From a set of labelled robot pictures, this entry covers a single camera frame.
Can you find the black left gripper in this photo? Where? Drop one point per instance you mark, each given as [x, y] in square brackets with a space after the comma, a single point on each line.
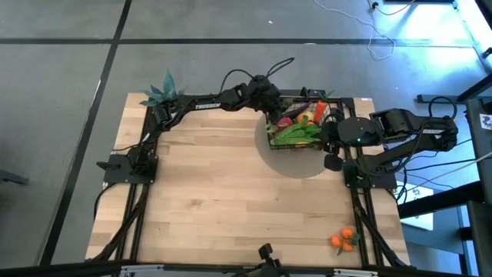
[263, 94]

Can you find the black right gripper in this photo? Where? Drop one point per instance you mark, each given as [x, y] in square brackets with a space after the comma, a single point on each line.
[353, 132]

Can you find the corn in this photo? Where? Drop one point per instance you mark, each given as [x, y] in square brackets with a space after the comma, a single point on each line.
[298, 134]

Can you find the smooth yellow plastic fruit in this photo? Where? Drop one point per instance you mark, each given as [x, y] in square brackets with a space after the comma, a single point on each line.
[304, 116]

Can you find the red-orange carrot with green leaves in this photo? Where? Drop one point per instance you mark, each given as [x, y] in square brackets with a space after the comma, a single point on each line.
[321, 111]

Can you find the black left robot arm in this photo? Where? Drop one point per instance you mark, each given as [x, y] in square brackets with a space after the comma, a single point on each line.
[203, 105]

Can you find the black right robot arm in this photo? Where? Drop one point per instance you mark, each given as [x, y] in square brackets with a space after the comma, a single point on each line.
[423, 127]

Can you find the round grey mat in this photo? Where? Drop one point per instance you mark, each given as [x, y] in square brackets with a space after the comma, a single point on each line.
[292, 165]

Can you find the snake plant in white pot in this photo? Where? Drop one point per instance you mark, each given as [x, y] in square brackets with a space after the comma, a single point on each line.
[167, 90]

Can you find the grey cabinet with code tag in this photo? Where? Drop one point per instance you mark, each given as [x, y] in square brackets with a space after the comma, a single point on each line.
[478, 154]

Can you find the dark chair base leg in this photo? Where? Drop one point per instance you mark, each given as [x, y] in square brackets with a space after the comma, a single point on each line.
[13, 177]

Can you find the black desk frame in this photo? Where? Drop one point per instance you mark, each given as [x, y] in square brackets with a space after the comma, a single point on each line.
[442, 99]

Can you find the black table-level camera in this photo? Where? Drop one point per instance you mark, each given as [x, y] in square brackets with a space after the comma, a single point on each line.
[265, 252]

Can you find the black aluminium table frame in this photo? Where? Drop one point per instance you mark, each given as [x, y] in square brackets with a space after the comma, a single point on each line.
[139, 238]

